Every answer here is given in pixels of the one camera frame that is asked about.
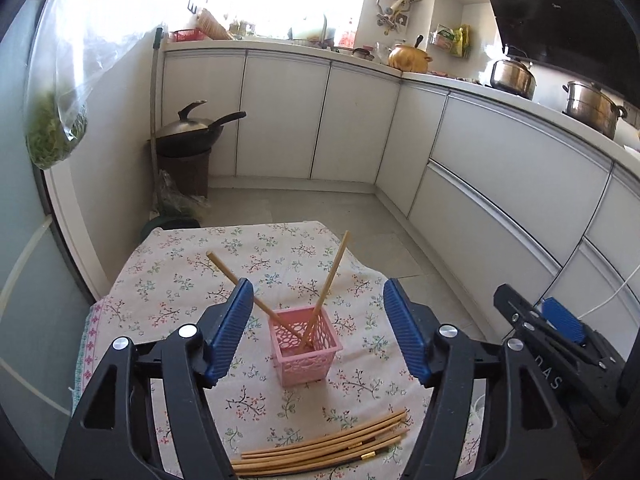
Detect black gold-banded chopstick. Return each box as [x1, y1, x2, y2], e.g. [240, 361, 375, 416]
[330, 436, 401, 463]

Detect pink perforated utensil basket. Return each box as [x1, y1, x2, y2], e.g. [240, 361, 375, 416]
[269, 310, 343, 388]

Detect white kitchen cabinets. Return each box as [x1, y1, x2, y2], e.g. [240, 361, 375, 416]
[154, 41, 639, 354]

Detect floral tablecloth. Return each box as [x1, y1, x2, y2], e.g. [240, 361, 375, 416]
[75, 221, 431, 479]

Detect steel steamer pot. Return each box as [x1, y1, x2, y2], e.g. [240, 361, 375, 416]
[562, 81, 627, 140]

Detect steel stock pot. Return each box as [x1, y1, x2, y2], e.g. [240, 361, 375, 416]
[489, 58, 536, 100]

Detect black wok with lid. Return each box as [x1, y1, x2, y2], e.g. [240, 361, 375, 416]
[155, 100, 246, 158]

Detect black range hood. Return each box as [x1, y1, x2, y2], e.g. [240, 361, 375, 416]
[489, 0, 639, 106]

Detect golden cooking pot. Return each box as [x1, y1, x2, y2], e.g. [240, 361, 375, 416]
[387, 35, 432, 74]

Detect red basket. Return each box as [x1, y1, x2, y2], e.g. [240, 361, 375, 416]
[170, 28, 207, 42]

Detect woven bamboo basket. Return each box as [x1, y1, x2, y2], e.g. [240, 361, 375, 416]
[195, 9, 233, 40]

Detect bag of green vegetables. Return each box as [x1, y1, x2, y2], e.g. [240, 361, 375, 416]
[25, 0, 156, 170]

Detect white power cable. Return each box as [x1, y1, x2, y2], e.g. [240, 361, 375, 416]
[579, 263, 640, 321]

